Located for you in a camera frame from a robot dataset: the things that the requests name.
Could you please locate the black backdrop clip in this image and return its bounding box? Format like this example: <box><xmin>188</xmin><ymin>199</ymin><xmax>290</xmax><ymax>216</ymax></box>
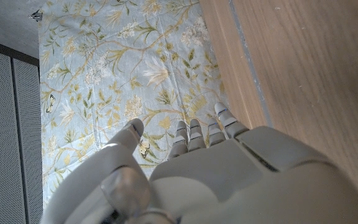
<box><xmin>28</xmin><ymin>9</ymin><xmax>44</xmax><ymax>22</ymax></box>

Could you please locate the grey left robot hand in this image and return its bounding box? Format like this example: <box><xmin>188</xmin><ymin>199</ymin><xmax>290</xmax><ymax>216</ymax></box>
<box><xmin>40</xmin><ymin>101</ymin><xmax>358</xmax><ymax>224</ymax></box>

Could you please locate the floral blue backdrop cloth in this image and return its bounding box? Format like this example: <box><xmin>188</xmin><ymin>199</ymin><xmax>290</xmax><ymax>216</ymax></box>
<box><xmin>38</xmin><ymin>0</ymin><xmax>229</xmax><ymax>209</ymax></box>

